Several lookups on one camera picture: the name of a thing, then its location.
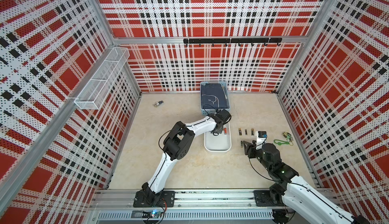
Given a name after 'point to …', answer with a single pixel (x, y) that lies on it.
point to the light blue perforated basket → (207, 111)
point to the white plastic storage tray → (221, 143)
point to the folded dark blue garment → (214, 96)
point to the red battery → (225, 131)
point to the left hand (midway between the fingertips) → (216, 127)
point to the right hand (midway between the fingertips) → (250, 141)
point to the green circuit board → (152, 214)
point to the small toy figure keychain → (158, 103)
